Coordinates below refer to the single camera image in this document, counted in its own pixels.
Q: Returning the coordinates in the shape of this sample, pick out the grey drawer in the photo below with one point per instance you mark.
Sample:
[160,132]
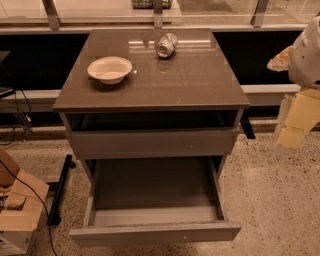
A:
[154,201]

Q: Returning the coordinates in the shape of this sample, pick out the grey drawer cabinet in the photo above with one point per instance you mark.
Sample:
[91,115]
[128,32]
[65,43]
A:
[188,105]

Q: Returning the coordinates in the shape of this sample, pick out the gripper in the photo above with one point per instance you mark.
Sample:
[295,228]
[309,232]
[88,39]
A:
[306,63]

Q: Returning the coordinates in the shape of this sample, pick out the black metal stand base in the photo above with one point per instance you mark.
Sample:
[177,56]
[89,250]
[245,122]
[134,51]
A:
[57,188]

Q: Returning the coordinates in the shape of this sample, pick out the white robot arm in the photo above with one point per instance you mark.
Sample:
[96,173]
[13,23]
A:
[304,62]

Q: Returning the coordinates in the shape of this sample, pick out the crushed soda can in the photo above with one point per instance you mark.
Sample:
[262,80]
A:
[167,45]

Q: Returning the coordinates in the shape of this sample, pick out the white paper bowl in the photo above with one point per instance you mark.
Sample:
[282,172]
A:
[110,70]

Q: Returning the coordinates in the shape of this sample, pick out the open cardboard box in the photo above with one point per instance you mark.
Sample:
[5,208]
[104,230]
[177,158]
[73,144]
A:
[22,197]

